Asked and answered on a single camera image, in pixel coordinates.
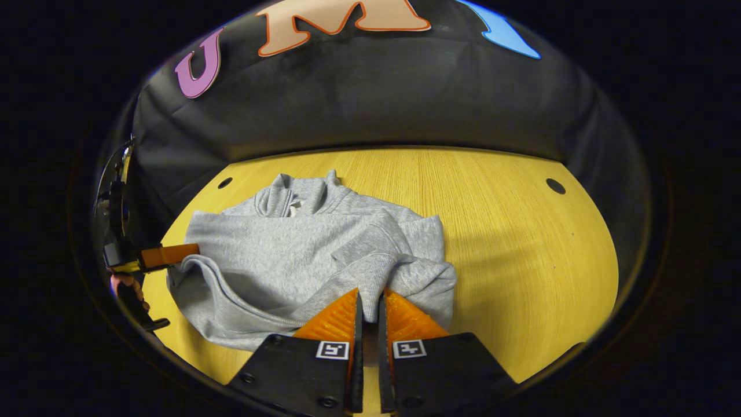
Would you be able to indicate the grey sweatshirt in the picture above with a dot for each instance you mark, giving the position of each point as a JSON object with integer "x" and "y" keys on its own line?
{"x": 289, "y": 255}

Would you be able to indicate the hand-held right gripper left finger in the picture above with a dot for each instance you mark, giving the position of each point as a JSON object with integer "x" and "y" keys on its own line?
{"x": 355, "y": 347}

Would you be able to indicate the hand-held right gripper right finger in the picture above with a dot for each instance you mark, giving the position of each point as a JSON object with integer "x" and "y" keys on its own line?
{"x": 384, "y": 347}

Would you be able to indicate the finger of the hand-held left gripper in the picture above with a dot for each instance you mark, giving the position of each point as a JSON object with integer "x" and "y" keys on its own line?
{"x": 171, "y": 255}

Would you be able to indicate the black backdrop cloth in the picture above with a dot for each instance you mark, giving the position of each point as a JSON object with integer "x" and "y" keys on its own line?
{"x": 376, "y": 98}

